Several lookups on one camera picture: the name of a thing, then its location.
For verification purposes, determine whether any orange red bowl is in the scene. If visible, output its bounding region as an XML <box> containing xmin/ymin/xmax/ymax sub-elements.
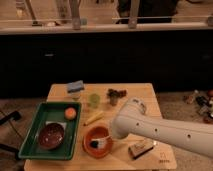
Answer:
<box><xmin>82</xmin><ymin>126</ymin><xmax>113</xmax><ymax>159</ymax></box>

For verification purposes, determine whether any green translucent cup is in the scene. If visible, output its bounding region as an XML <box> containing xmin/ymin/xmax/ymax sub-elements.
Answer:
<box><xmin>89</xmin><ymin>93</ymin><xmax>100</xmax><ymax>108</ymax></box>

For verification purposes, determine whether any orange round fruit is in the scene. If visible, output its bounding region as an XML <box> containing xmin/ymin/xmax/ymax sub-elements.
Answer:
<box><xmin>64</xmin><ymin>107</ymin><xmax>77</xmax><ymax>120</ymax></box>

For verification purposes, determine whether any small white cup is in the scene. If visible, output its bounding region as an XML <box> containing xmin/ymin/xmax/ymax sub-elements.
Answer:
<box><xmin>71</xmin><ymin>92</ymin><xmax>81</xmax><ymax>101</ymax></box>

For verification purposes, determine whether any green plastic tray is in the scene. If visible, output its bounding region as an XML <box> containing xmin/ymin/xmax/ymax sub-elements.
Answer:
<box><xmin>18</xmin><ymin>102</ymin><xmax>81</xmax><ymax>160</ymax></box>

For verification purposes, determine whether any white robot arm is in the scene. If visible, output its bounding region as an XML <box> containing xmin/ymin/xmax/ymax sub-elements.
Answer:
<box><xmin>110</xmin><ymin>97</ymin><xmax>213</xmax><ymax>158</ymax></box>

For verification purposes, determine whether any wooden scrub brush block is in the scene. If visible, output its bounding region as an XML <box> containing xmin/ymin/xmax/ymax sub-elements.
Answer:
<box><xmin>128</xmin><ymin>139</ymin><xmax>156</xmax><ymax>159</ymax></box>

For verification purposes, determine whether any blue sponge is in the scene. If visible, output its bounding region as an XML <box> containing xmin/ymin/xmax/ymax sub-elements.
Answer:
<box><xmin>67</xmin><ymin>80</ymin><xmax>84</xmax><ymax>93</ymax></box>

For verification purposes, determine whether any wooden folding table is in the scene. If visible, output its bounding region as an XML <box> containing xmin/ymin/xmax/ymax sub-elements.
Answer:
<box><xmin>24</xmin><ymin>83</ymin><xmax>177</xmax><ymax>171</ymax></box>

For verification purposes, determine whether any small grey cup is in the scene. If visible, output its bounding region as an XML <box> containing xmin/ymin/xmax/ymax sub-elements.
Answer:
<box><xmin>110</xmin><ymin>96</ymin><xmax>118</xmax><ymax>106</ymax></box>

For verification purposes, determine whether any dark maroon bowl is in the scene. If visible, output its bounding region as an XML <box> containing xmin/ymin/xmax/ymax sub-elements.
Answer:
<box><xmin>38</xmin><ymin>123</ymin><xmax>64</xmax><ymax>150</ymax></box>

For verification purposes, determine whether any dark grape bunch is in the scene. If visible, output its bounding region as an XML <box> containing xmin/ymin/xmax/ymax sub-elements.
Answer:
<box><xmin>107</xmin><ymin>89</ymin><xmax>127</xmax><ymax>98</ymax></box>

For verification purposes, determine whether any black-tipped dish brush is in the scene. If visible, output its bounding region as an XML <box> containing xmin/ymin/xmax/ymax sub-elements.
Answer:
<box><xmin>90</xmin><ymin>135</ymin><xmax>110</xmax><ymax>149</ymax></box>

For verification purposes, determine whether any black stand leg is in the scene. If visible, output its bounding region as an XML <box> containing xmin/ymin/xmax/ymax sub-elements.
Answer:
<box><xmin>0</xmin><ymin>110</ymin><xmax>21</xmax><ymax>160</ymax></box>

